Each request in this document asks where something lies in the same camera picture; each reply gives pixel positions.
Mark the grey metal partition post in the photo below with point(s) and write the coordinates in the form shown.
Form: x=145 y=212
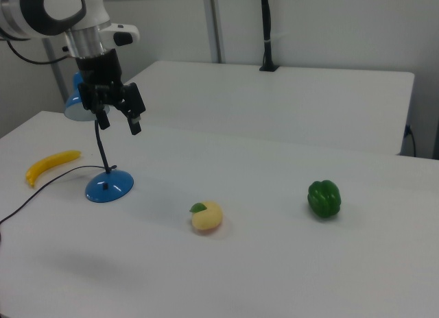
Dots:
x=214 y=23
x=58 y=78

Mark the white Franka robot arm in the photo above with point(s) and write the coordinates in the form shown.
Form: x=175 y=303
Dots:
x=92 y=9

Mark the yellow toy banana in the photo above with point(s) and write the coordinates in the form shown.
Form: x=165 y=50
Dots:
x=51 y=164

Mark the green toy bell pepper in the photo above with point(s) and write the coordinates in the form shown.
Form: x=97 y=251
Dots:
x=324 y=199

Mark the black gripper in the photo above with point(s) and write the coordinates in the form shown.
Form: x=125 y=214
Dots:
x=99 y=71

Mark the yellow peach with green leaf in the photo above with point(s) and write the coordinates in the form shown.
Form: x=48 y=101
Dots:
x=207 y=218

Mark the blue desk lamp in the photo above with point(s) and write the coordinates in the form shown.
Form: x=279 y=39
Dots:
x=109 y=187

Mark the white folding table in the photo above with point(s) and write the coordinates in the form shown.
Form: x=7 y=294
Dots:
x=267 y=105

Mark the black clamped camera pole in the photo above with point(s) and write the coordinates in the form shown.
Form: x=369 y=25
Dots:
x=267 y=26

